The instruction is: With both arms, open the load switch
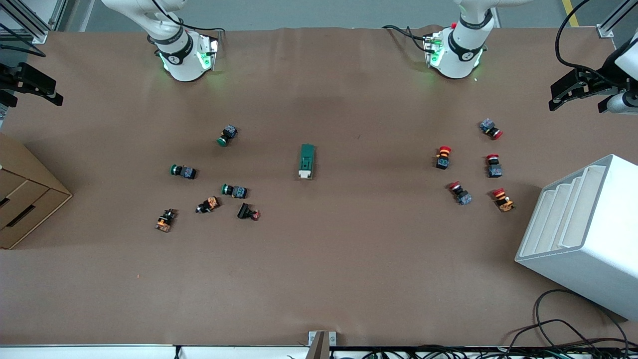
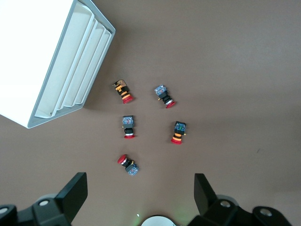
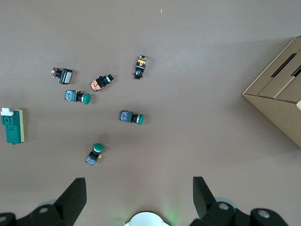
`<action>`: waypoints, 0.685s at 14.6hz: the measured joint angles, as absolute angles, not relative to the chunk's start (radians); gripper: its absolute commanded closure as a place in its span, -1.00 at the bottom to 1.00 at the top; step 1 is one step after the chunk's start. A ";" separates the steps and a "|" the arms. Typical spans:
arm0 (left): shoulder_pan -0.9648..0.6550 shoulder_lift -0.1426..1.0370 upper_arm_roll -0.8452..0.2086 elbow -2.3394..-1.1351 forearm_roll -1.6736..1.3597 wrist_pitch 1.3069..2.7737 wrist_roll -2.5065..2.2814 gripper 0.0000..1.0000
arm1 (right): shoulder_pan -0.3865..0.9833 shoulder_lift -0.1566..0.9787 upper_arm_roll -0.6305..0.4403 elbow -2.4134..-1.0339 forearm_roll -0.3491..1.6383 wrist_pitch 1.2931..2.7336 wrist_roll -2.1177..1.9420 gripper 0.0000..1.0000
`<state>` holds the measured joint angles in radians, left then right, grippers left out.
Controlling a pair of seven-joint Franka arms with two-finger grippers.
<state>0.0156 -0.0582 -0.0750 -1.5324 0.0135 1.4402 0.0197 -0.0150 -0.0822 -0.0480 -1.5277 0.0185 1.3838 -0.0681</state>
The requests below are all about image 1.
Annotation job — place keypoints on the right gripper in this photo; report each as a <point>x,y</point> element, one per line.
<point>11,80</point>

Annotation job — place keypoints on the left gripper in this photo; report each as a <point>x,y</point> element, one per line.
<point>594,83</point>

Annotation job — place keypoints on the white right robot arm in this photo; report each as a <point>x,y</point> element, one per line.
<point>182,60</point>

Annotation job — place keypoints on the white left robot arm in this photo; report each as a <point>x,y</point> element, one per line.
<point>461,55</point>

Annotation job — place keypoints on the brown cardboard box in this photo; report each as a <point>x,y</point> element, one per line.
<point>25,194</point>

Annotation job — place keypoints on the red emergency button blue block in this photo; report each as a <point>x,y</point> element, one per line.
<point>494,167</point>
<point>460,193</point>
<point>491,128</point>

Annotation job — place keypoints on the red emergency button orange block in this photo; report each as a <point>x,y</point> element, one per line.
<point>503,199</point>
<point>443,157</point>

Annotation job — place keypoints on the white slotted rack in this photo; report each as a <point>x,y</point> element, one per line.
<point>588,234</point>

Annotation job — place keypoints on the brown paper table cover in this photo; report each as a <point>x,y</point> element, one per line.
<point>349,274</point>

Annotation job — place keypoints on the aluminium frame profile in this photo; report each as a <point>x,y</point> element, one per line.
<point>615,20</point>
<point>30,20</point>

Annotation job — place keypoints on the green push button switch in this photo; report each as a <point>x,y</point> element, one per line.
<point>234,190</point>
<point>183,171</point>
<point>227,135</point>

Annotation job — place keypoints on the black switch orange block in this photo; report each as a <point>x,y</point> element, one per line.
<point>165,220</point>
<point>208,204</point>

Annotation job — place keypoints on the black switch red block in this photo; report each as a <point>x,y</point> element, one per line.
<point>248,212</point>

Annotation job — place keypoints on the aluminium bracket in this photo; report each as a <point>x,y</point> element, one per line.
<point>321,344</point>

